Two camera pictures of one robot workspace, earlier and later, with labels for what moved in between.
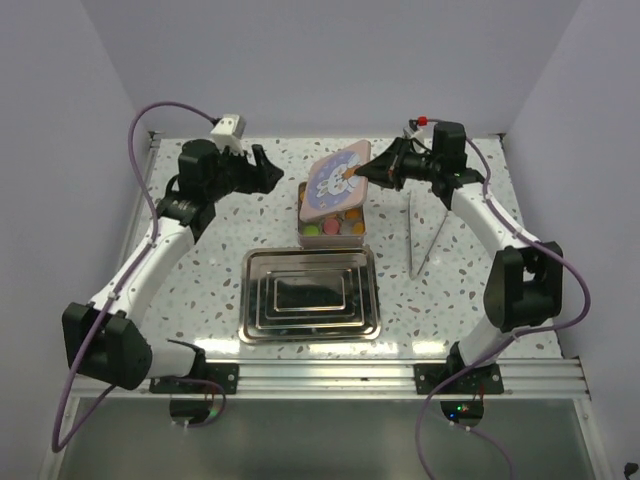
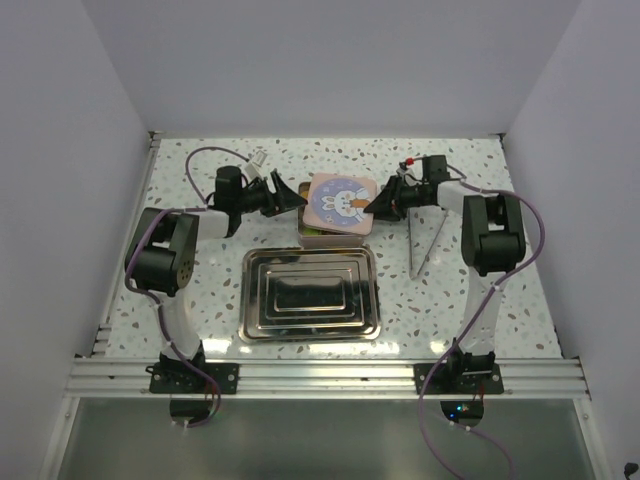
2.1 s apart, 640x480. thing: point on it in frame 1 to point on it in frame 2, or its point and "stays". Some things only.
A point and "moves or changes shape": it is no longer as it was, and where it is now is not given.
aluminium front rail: (365, 379) stays
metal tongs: (410, 248) stays
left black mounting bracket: (225, 374) stays
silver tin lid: (326, 191) moves or changes shape
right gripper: (379, 170) to (388, 206)
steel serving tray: (308, 294) stays
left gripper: (259, 179) to (282, 200)
